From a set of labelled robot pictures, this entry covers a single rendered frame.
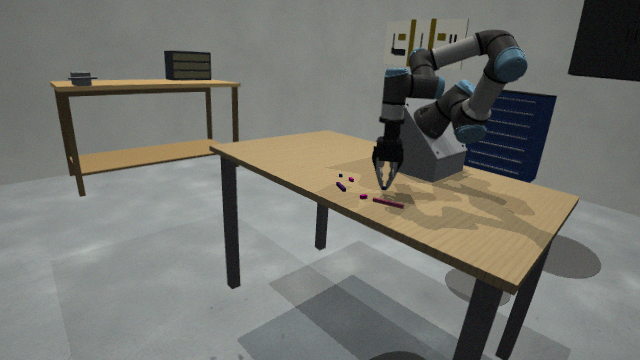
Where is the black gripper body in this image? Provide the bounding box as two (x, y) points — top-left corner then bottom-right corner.
(375, 116), (405, 163)

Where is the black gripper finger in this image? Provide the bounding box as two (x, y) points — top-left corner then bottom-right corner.
(372, 146), (385, 190)
(386, 149), (404, 190)

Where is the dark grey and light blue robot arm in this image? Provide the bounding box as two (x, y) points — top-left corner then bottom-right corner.
(381, 30), (527, 144)

